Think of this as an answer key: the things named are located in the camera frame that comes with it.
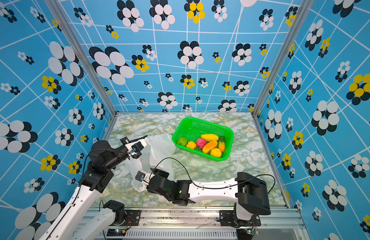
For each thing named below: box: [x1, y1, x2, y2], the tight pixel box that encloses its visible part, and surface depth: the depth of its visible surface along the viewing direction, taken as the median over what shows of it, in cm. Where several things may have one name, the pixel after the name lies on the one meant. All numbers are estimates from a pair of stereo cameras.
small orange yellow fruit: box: [186, 141, 197, 150], surface depth 96 cm
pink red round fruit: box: [196, 138, 207, 149], surface depth 98 cm
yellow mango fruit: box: [201, 133, 219, 142], surface depth 101 cm
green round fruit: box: [177, 137, 188, 147], surface depth 98 cm
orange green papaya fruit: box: [218, 136, 226, 153], surface depth 98 cm
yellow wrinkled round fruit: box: [210, 148, 222, 158], surface depth 93 cm
